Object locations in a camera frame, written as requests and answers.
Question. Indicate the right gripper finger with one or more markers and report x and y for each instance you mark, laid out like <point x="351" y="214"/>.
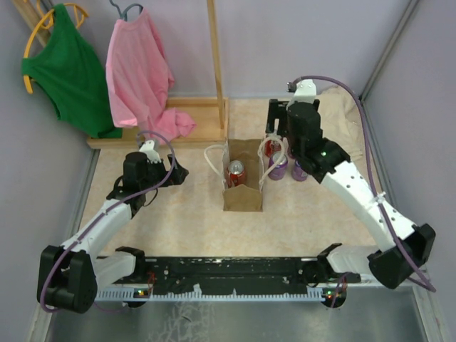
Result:
<point x="277" y="110"/>
<point x="282" y="128"/>

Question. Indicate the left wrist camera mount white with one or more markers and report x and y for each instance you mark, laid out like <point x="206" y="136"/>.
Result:
<point x="149" y="148"/>

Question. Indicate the pink shirt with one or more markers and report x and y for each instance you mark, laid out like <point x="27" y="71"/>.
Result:
<point x="139" y="79"/>

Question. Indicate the red can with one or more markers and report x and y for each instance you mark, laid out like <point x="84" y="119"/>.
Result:
<point x="271" y="147"/>
<point x="236" y="173"/>

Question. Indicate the beige cloth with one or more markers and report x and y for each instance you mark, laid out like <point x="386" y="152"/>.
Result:
<point x="341" y="122"/>

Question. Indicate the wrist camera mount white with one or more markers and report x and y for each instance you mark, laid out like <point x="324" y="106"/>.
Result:
<point x="302" y="91"/>
<point x="149" y="148"/>

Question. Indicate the yellow hanger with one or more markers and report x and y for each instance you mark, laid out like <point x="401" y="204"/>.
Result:
<point x="45" y="23"/>

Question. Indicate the grey hanger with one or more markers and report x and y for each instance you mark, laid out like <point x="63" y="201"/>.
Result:
<point x="123" y="13"/>

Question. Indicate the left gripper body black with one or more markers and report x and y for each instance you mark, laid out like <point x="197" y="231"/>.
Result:
<point x="157" y="171"/>

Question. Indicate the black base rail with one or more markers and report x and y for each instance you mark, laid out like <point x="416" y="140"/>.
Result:
<point x="227" y="275"/>

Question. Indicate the green tank top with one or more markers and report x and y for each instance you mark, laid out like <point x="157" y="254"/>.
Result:
<point x="70" y="73"/>

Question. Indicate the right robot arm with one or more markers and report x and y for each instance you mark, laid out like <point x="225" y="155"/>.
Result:
<point x="401" y="245"/>

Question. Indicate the aluminium frame rail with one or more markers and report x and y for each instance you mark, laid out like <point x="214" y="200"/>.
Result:
<point x="389" y="47"/>

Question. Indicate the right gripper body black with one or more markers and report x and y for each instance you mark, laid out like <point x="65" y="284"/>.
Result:
<point x="295" y="147"/>

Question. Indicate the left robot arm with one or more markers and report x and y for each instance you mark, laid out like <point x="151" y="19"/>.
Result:
<point x="71" y="274"/>

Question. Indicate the wooden clothes rack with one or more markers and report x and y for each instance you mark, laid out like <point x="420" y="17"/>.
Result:
<point x="211" y="114"/>

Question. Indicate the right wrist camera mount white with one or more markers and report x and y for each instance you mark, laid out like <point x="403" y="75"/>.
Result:
<point x="302" y="91"/>

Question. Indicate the purple can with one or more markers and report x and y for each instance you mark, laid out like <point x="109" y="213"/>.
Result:
<point x="298" y="173"/>
<point x="279" y="171"/>
<point x="289" y="153"/>

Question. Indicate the brown canvas tote bag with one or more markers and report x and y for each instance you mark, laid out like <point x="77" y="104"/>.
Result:
<point x="247" y="197"/>

